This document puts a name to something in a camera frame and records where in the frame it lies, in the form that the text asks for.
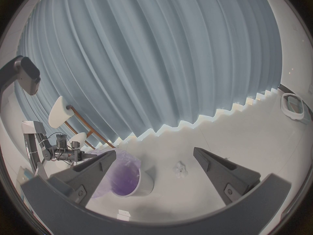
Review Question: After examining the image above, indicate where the crumpled white paper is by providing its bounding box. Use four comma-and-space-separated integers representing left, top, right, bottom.
173, 162, 188, 179

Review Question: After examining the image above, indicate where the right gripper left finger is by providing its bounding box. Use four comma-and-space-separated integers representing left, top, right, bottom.
48, 150, 117, 206

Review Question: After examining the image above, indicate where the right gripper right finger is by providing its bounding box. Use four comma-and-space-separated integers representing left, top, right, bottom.
193, 147, 261, 206

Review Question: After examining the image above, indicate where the purple plastic bag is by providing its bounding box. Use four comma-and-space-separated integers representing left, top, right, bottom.
86, 149, 143, 198

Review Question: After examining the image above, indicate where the white trash bin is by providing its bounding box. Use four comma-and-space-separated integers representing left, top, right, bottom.
111, 165, 155, 198

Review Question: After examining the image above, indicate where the wooden chair with white cushions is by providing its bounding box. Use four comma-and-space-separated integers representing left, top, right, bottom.
48, 96, 116, 171

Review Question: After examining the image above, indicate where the white rimmed oval tray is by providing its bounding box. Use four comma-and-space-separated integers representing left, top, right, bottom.
281, 93, 312, 125

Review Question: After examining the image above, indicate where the pale blue curtain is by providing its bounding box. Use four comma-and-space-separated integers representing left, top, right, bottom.
15, 0, 283, 147

